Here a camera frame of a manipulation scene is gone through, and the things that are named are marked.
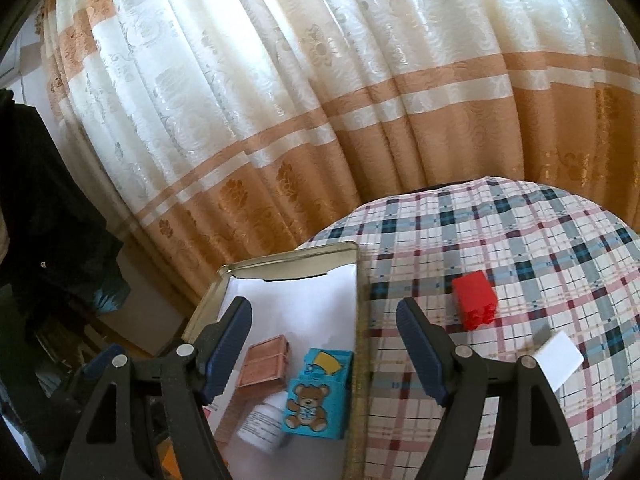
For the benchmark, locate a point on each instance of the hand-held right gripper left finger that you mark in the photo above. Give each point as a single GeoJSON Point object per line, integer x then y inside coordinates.
{"type": "Point", "coordinates": [227, 355]}

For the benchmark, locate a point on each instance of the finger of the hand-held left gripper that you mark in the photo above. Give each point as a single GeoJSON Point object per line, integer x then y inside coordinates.
{"type": "Point", "coordinates": [97, 365]}

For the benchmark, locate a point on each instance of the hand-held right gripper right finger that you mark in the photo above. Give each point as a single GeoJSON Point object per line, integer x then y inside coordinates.
{"type": "Point", "coordinates": [420, 350]}

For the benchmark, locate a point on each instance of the copper coloured small box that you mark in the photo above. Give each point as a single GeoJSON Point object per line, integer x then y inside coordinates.
{"type": "Point", "coordinates": [265, 360]}

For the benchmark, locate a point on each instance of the white carton with red seal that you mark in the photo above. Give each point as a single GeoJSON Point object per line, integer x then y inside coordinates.
{"type": "Point", "coordinates": [212, 410]}

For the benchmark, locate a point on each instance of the metal tin tray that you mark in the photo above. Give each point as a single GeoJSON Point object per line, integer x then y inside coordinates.
{"type": "Point", "coordinates": [360, 360]}

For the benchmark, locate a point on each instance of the teal bear toy block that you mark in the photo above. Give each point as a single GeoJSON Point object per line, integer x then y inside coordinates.
{"type": "Point", "coordinates": [305, 410]}

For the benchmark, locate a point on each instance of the teal cloth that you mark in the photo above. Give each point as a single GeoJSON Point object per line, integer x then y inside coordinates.
{"type": "Point", "coordinates": [110, 296]}

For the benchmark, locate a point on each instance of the red toy block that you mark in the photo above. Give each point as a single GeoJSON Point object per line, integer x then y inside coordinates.
{"type": "Point", "coordinates": [472, 295]}

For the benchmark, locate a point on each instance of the white pill bottle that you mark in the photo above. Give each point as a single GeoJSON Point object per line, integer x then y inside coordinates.
{"type": "Point", "coordinates": [262, 425]}

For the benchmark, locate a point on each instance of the white paper liner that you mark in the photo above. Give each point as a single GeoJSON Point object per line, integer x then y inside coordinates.
{"type": "Point", "coordinates": [310, 310]}

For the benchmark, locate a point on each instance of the orange flat object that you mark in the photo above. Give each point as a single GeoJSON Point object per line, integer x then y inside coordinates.
{"type": "Point", "coordinates": [170, 462]}

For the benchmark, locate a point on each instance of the plaid cloth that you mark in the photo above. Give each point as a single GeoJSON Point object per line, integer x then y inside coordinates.
{"type": "Point", "coordinates": [500, 240]}

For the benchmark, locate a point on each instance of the white flat block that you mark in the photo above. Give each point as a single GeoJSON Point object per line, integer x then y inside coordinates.
{"type": "Point", "coordinates": [560, 357]}

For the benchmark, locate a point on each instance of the cream and orange curtain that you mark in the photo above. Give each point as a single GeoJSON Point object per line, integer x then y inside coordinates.
{"type": "Point", "coordinates": [300, 85]}

